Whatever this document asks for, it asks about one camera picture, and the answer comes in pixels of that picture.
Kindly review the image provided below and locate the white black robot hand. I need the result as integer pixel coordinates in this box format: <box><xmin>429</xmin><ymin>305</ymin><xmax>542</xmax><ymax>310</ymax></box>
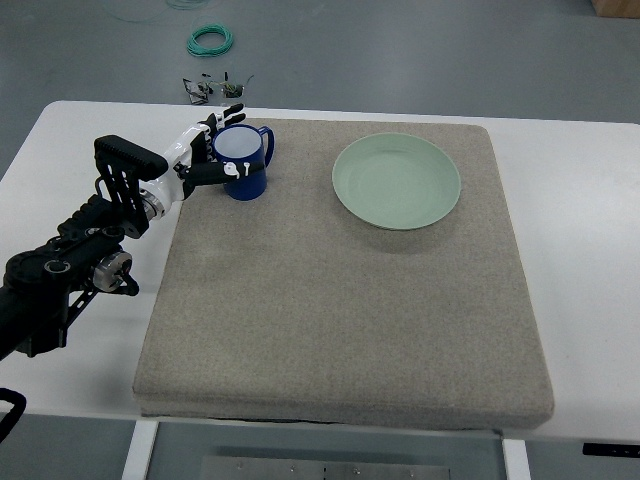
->
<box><xmin>140</xmin><ymin>104</ymin><xmax>246</xmax><ymax>219</ymax></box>

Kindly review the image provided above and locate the blue mug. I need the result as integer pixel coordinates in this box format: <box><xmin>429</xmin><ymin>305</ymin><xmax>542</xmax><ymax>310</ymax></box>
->
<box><xmin>212</xmin><ymin>124</ymin><xmax>275</xmax><ymax>201</ymax></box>

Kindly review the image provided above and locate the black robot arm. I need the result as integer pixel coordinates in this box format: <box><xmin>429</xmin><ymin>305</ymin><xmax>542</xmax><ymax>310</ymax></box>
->
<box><xmin>1</xmin><ymin>135</ymin><xmax>168</xmax><ymax>357</ymax></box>

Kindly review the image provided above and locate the light green plate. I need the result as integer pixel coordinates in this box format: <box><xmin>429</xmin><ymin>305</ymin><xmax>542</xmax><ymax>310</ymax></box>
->
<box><xmin>332</xmin><ymin>133</ymin><xmax>462</xmax><ymax>230</ymax></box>

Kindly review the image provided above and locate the grey fabric mat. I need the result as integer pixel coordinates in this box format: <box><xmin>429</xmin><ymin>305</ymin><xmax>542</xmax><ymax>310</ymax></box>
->
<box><xmin>133</xmin><ymin>119</ymin><xmax>554</xmax><ymax>430</ymax></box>

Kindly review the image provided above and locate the cardboard box corner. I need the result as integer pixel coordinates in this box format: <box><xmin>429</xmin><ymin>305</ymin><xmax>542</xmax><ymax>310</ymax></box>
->
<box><xmin>591</xmin><ymin>0</ymin><xmax>640</xmax><ymax>19</ymax></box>

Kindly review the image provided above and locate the black table control panel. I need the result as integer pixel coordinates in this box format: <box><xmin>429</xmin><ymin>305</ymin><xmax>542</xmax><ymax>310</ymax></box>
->
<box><xmin>582</xmin><ymin>442</ymin><xmax>640</xmax><ymax>458</ymax></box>

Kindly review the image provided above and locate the green coiled cable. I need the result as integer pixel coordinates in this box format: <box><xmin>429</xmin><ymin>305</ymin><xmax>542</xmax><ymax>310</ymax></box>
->
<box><xmin>186</xmin><ymin>24</ymin><xmax>235</xmax><ymax>58</ymax></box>

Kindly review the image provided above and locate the black sleeved cable loop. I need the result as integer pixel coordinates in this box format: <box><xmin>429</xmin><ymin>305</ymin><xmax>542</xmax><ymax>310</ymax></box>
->
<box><xmin>0</xmin><ymin>387</ymin><xmax>27</xmax><ymax>444</ymax></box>

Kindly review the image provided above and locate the white table leg frame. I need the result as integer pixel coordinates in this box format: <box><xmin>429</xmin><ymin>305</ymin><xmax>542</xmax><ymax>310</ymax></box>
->
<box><xmin>121</xmin><ymin>420</ymin><xmax>159</xmax><ymax>480</ymax></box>

